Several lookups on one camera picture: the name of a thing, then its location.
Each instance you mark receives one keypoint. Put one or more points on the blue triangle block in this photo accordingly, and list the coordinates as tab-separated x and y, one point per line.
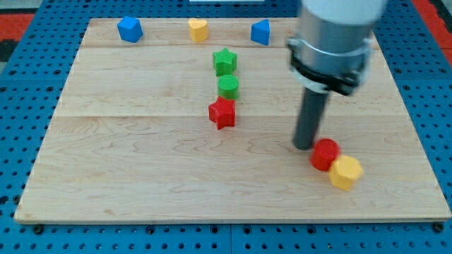
260	32

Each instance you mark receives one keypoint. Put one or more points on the yellow heart block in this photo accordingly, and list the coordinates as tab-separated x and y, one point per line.
198	29

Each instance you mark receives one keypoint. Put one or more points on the green cylinder block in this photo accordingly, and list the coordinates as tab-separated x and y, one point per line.
228	87

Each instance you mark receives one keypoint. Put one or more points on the wooden board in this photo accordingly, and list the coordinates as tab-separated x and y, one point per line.
131	142

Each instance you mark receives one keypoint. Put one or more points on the green star block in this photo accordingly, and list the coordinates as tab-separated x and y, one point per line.
224	62

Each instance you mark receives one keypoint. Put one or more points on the red star block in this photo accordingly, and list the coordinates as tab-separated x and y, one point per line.
222	112

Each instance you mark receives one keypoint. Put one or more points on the blue cube block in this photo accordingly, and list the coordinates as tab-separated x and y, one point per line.
130	29

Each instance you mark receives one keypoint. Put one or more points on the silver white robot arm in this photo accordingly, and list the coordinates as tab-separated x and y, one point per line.
331	46

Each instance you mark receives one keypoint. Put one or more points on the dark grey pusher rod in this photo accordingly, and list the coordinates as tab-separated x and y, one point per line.
310	114

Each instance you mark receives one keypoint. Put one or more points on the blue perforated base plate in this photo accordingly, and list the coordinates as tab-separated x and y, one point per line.
34	78

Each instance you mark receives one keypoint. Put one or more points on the yellow hexagon block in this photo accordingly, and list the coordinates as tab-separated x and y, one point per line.
344	172

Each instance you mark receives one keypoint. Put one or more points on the red cylinder block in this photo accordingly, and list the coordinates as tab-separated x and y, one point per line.
325	151

